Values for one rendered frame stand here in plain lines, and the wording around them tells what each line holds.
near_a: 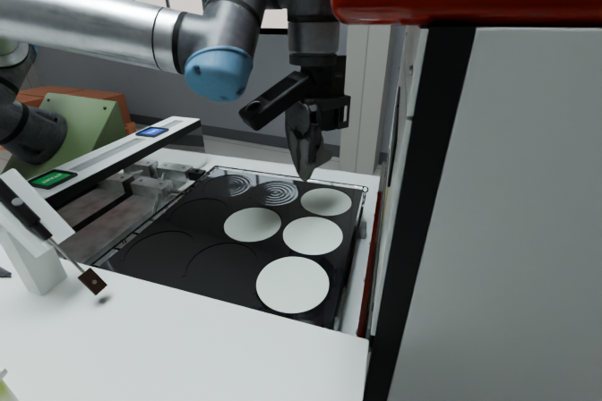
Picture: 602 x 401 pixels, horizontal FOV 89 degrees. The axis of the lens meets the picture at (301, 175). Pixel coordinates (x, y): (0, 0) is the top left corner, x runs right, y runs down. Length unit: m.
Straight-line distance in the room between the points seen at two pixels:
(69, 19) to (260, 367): 0.42
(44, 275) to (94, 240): 0.23
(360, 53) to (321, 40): 1.99
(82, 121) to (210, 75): 0.67
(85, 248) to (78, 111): 0.51
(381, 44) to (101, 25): 2.11
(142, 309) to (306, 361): 0.17
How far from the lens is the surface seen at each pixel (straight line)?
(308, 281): 0.45
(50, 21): 0.48
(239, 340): 0.32
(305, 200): 0.61
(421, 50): 0.18
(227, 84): 0.39
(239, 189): 0.66
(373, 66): 2.43
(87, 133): 0.98
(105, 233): 0.66
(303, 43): 0.46
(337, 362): 0.30
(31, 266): 0.42
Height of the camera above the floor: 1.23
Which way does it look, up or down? 28 degrees down
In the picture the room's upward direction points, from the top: straight up
